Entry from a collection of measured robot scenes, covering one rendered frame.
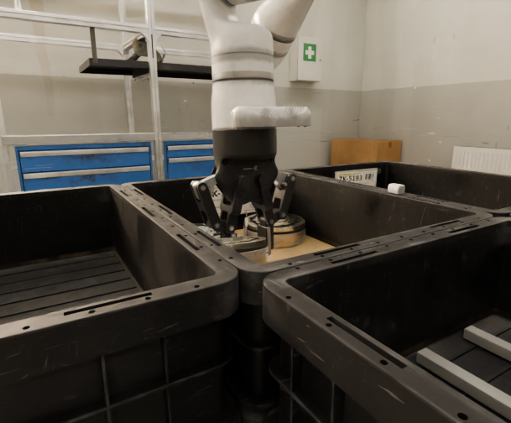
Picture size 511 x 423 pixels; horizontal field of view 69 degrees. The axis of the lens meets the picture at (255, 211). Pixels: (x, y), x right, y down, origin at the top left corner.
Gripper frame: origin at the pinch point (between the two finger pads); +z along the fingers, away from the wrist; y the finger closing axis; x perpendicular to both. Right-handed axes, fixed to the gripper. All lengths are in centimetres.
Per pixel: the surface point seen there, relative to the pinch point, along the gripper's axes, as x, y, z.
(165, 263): 6.9, 12.4, -2.2
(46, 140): -193, 16, -10
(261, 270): 19.5, 9.7, -5.1
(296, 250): -4.7, -11.0, 4.2
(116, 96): -280, -39, -42
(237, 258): 16.8, 10.0, -5.2
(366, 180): -19.1, -40.7, -2.5
